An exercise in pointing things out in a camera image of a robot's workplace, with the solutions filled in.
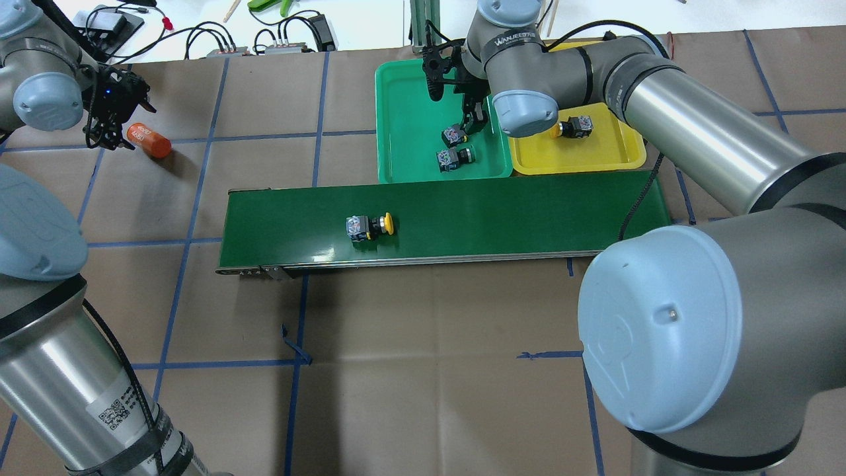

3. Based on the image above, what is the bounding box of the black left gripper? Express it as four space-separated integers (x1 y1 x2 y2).
83 64 157 151

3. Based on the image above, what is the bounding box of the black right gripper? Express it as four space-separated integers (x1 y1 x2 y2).
421 40 490 136

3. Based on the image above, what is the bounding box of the green push button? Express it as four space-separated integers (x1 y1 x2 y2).
441 124 469 148
436 147 477 173

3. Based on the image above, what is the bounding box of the orange cylinder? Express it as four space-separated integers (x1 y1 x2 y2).
126 122 173 159

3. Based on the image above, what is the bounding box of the yellow push button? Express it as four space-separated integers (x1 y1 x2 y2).
345 213 396 242
548 115 594 139

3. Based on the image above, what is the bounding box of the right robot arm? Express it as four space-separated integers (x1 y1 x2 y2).
425 1 845 475

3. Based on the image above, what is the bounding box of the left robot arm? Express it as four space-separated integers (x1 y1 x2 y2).
1 1 209 475

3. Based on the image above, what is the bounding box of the green plastic tray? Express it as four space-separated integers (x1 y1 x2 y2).
375 58 513 184

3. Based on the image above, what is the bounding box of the yellow plastic tray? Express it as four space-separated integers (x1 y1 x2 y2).
508 40 646 175

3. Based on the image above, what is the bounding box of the green reach grabber tool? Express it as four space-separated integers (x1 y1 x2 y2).
247 1 304 19

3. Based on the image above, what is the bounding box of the black power adapter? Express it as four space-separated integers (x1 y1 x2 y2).
309 15 336 52

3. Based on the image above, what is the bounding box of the green conveyor belt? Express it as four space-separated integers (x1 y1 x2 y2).
215 171 671 280

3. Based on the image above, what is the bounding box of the aluminium frame post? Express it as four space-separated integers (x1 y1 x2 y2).
408 0 446 56

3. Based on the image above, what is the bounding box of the relay module with wires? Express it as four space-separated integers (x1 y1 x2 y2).
204 42 315 58

